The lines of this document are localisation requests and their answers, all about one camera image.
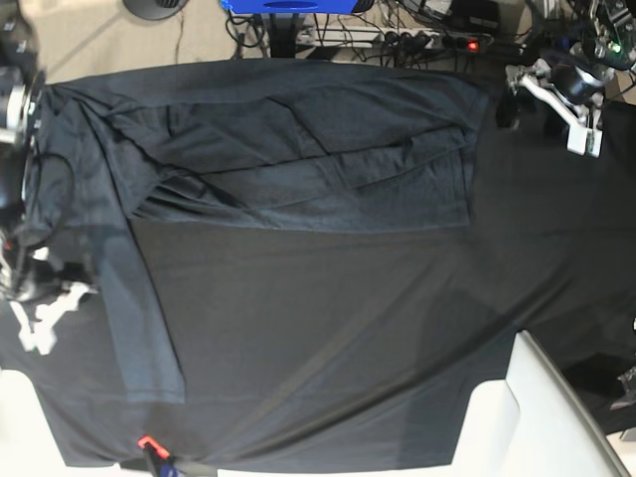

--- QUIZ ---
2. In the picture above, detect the black round stand base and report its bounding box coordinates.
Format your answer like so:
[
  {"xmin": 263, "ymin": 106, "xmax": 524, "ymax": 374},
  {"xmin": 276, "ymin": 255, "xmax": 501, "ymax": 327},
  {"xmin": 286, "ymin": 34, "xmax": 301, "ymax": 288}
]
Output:
[{"xmin": 122, "ymin": 0, "xmax": 188, "ymax": 21}]

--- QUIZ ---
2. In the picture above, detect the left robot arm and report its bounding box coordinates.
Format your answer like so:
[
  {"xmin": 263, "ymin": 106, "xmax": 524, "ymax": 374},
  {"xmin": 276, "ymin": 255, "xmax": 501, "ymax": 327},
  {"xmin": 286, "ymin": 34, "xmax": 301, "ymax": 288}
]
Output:
[{"xmin": 496, "ymin": 1, "xmax": 635, "ymax": 157}]

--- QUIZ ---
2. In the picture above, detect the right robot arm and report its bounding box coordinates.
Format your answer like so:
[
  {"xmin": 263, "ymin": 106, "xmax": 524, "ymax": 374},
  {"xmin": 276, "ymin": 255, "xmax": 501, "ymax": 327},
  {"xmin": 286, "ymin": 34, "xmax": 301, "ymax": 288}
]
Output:
[{"xmin": 1, "ymin": 1, "xmax": 97, "ymax": 356}]

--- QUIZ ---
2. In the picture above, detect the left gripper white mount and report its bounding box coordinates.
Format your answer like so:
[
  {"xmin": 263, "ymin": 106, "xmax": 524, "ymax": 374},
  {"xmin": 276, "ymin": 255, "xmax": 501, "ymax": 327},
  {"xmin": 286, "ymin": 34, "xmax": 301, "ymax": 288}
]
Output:
[{"xmin": 495, "ymin": 57, "xmax": 615, "ymax": 157}]

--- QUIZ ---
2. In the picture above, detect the black power strip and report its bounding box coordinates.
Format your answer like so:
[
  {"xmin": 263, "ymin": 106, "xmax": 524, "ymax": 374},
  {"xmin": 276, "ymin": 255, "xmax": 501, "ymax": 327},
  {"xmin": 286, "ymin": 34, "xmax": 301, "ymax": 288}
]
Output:
[{"xmin": 380, "ymin": 29, "xmax": 504, "ymax": 55}]

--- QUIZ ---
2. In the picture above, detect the red clamp front edge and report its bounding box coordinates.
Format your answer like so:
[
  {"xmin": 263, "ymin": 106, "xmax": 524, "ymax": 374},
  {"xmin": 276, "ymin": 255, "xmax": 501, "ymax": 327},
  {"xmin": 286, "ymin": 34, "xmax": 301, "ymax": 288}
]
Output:
[{"xmin": 137, "ymin": 435, "xmax": 172, "ymax": 460}]

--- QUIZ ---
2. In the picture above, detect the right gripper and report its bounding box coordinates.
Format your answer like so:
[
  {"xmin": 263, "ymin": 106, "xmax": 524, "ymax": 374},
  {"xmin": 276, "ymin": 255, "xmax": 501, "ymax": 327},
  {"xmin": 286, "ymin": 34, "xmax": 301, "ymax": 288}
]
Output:
[{"xmin": 1, "ymin": 242, "xmax": 98, "ymax": 356}]

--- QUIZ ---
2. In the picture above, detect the dark grey T-shirt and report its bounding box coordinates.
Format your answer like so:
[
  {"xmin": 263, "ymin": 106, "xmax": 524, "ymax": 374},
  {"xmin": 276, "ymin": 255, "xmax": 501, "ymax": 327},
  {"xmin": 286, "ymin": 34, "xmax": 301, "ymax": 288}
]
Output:
[{"xmin": 33, "ymin": 60, "xmax": 489, "ymax": 403}]

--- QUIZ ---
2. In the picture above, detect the blue plastic bin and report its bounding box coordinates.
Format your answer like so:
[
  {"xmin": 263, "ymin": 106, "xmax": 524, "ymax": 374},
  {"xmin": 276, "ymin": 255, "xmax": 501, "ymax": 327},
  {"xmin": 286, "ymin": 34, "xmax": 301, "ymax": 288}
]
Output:
[{"xmin": 220, "ymin": 0, "xmax": 375, "ymax": 15}]

